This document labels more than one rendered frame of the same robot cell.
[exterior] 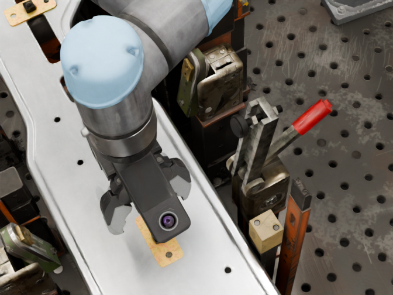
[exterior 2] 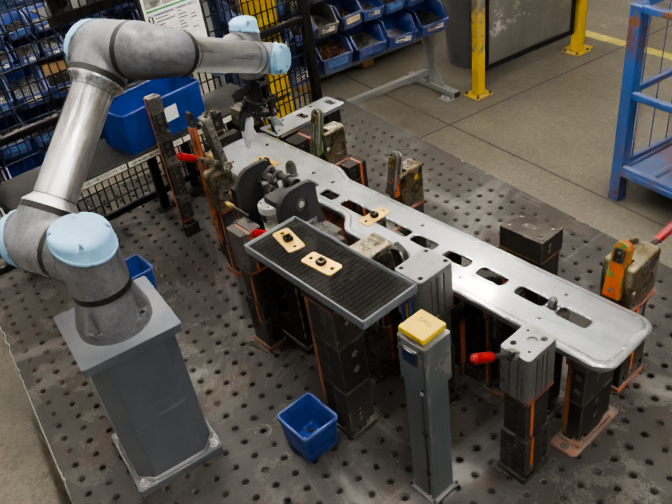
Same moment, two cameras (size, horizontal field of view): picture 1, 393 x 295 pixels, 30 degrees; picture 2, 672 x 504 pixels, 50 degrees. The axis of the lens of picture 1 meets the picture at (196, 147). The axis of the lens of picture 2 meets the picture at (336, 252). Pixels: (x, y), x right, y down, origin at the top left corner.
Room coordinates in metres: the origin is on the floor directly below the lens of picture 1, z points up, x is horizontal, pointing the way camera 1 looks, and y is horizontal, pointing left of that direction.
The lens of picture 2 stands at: (2.24, -0.18, 2.01)
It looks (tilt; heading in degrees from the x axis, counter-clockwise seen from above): 36 degrees down; 168
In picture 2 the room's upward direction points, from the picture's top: 9 degrees counter-clockwise
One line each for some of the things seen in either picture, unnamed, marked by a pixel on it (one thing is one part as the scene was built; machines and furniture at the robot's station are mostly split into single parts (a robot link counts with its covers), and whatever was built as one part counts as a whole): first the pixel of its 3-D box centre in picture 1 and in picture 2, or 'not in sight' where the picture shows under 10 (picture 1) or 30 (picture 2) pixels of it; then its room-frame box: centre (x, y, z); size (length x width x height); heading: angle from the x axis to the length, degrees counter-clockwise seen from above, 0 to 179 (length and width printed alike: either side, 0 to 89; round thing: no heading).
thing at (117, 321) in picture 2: not in sight; (108, 301); (1.03, -0.39, 1.15); 0.15 x 0.15 x 0.10
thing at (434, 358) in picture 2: not in sight; (428, 416); (1.38, 0.14, 0.92); 0.08 x 0.08 x 0.44; 24
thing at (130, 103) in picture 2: not in sight; (152, 111); (0.01, -0.21, 1.09); 0.30 x 0.17 x 0.13; 120
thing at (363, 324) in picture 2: not in sight; (325, 266); (1.14, 0.04, 1.16); 0.37 x 0.14 x 0.02; 24
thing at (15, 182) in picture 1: (23, 223); (358, 203); (0.47, 0.30, 0.84); 0.11 x 0.08 x 0.29; 114
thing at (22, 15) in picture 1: (29, 6); (374, 214); (0.79, 0.25, 1.01); 0.08 x 0.04 x 0.01; 114
